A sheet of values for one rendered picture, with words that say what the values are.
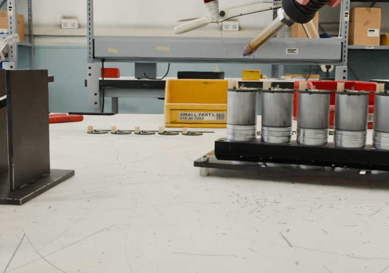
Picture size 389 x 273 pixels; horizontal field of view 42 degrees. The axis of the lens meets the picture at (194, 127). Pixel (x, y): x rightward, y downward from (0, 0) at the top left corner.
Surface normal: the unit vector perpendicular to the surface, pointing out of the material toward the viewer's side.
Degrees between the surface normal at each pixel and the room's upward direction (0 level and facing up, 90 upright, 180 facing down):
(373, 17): 91
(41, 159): 90
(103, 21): 90
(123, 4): 90
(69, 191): 0
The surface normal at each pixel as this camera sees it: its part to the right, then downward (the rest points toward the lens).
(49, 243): 0.01, -0.99
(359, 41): -0.09, 0.15
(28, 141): 0.99, 0.03
